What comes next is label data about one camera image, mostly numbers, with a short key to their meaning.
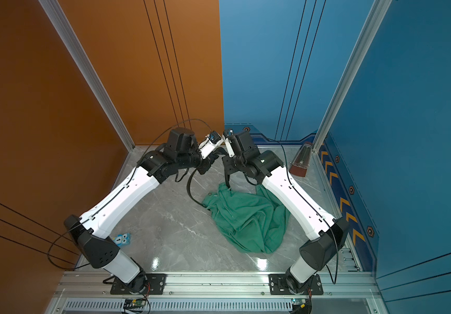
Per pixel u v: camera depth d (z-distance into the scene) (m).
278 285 0.72
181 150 0.55
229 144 0.57
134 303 0.72
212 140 0.60
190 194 0.74
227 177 0.85
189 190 0.73
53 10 0.70
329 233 0.40
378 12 0.70
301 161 0.99
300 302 0.72
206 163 0.63
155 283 0.74
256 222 0.79
